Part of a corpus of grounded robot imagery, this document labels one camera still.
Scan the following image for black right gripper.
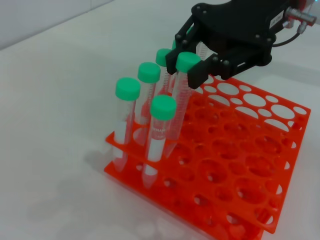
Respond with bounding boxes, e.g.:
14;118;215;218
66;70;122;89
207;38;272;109
165;0;292;90

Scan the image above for orange test tube rack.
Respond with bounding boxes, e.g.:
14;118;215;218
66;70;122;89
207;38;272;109
103;74;312;240

